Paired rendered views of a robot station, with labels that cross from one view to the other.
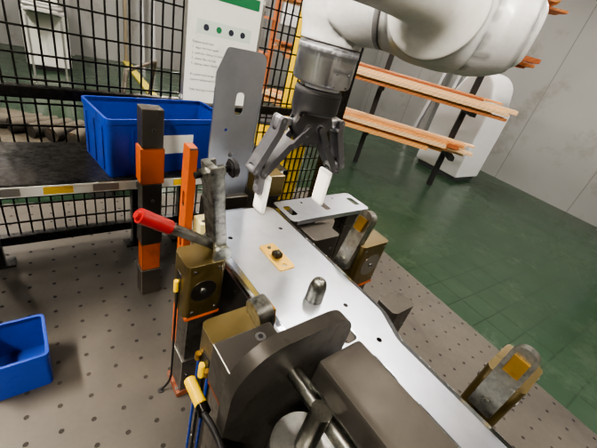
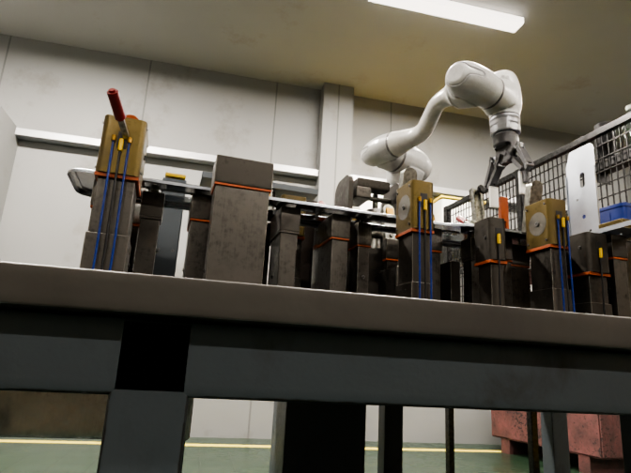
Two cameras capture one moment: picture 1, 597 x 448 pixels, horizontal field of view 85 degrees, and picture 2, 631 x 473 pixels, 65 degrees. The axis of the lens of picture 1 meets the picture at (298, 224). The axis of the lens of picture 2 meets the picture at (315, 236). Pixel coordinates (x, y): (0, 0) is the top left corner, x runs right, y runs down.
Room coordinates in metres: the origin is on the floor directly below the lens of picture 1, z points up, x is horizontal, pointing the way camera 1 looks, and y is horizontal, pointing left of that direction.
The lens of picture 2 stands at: (0.71, -1.48, 0.62)
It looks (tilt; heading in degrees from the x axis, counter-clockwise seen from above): 14 degrees up; 118
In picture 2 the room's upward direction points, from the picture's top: 3 degrees clockwise
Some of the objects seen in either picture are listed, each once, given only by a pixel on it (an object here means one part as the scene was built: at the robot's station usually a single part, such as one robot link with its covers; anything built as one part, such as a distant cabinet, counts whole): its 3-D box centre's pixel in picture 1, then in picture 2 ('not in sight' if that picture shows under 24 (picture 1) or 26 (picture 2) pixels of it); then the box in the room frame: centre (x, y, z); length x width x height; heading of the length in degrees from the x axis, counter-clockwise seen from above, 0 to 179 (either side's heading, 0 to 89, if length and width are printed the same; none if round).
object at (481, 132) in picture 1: (465, 124); not in sight; (5.44, -2.06, 0.76); 0.80 x 0.65 x 1.52; 42
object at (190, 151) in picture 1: (182, 262); (505, 270); (0.51, 0.21, 0.95); 0.03 x 0.01 x 0.50; 45
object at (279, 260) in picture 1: (276, 254); not in sight; (0.55, 0.03, 1.01); 0.08 x 0.04 x 0.01; 45
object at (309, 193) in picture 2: not in sight; (257, 190); (-0.19, -0.23, 1.16); 0.37 x 0.14 x 0.02; 45
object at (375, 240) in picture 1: (348, 292); (553, 271); (0.66, -0.17, 0.87); 0.12 x 0.07 x 0.35; 135
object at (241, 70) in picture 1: (234, 130); (581, 198); (0.74, 0.20, 1.17); 0.12 x 0.01 x 0.34; 135
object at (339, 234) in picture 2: not in sight; (330, 274); (0.16, -0.36, 0.84); 0.12 x 0.05 x 0.29; 135
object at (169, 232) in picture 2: not in sight; (165, 251); (-0.37, -0.41, 0.92); 0.08 x 0.08 x 0.44; 45
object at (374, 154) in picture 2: not in sight; (381, 151); (0.04, 0.29, 1.47); 0.18 x 0.14 x 0.13; 154
